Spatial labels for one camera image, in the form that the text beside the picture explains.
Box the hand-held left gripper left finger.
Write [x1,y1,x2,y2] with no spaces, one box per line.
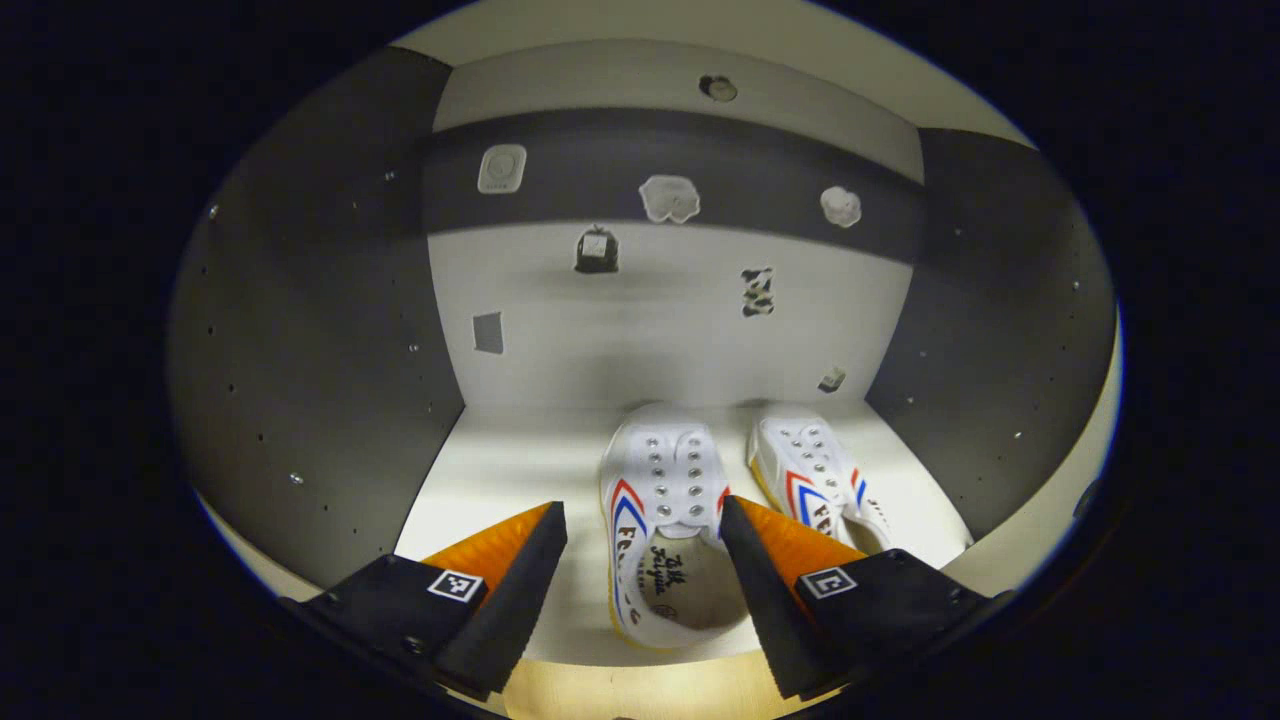
[283,501,569,701]

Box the white striped shoe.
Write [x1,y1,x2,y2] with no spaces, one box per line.
[747,403,893,554]
[598,403,751,651]

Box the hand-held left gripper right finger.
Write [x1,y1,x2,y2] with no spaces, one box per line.
[719,495,1013,703]

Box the white grey shoe cabinet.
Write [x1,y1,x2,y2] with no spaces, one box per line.
[168,40,1119,666]

